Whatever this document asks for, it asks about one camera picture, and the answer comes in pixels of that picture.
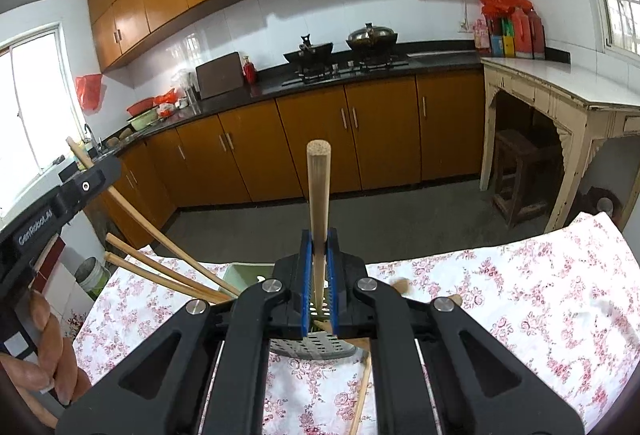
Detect wooden stool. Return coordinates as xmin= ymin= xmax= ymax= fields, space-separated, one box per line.
xmin=492 ymin=129 xmax=563 ymax=228

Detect person's left hand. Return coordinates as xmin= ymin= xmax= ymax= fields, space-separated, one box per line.
xmin=0 ymin=289 xmax=93 ymax=430

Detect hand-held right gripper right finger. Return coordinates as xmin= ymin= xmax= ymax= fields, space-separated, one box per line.
xmin=326 ymin=227 xmax=586 ymax=435

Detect brown lower kitchen cabinets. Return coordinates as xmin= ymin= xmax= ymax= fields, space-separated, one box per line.
xmin=82 ymin=69 xmax=486 ymax=248

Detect pink packet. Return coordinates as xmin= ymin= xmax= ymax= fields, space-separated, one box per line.
xmin=474 ymin=18 xmax=492 ymax=53

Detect worn white table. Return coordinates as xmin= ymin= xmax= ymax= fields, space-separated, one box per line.
xmin=479 ymin=50 xmax=640 ymax=233

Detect large red plastic bag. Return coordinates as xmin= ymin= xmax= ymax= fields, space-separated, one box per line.
xmin=480 ymin=0 xmax=535 ymax=18

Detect colourful box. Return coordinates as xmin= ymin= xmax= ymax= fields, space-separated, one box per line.
xmin=490 ymin=18 xmax=516 ymax=57

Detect gas stove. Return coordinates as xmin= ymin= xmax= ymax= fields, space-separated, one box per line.
xmin=282 ymin=55 xmax=410 ymax=86

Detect green basin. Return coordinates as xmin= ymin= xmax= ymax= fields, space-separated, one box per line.
xmin=127 ymin=109 xmax=160 ymax=131

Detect dark cutting board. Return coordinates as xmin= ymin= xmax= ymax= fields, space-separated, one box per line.
xmin=195 ymin=52 xmax=246 ymax=100

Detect green perforated utensil holder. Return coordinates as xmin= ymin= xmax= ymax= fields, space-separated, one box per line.
xmin=219 ymin=261 xmax=362 ymax=362

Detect hanging red plastic bag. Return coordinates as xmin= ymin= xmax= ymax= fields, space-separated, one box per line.
xmin=75 ymin=74 xmax=103 ymax=111

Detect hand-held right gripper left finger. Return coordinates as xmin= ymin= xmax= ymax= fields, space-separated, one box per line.
xmin=55 ymin=230 xmax=315 ymax=435

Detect dark container white lid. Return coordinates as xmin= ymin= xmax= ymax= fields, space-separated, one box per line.
xmin=582 ymin=186 xmax=623 ymax=231

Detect red floral tablecloth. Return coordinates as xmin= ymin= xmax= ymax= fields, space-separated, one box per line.
xmin=72 ymin=212 xmax=640 ymax=435

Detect pot with metal lid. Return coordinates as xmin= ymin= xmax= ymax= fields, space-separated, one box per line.
xmin=346 ymin=22 xmax=399 ymax=52

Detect green bucket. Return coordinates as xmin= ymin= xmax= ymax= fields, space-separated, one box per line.
xmin=75 ymin=256 xmax=112 ymax=301

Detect red jug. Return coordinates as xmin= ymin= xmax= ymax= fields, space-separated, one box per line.
xmin=511 ymin=8 xmax=533 ymax=58
xmin=529 ymin=10 xmax=547 ymax=61

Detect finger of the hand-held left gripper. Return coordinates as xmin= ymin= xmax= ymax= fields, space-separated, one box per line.
xmin=57 ymin=156 xmax=124 ymax=217

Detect black kitchen countertop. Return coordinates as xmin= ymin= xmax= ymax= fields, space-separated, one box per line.
xmin=102 ymin=50 xmax=483 ymax=156

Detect window above sink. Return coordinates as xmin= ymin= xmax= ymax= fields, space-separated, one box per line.
xmin=0 ymin=28 xmax=86 ymax=216

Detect black wok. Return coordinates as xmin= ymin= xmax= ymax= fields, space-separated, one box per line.
xmin=283 ymin=35 xmax=335 ymax=67

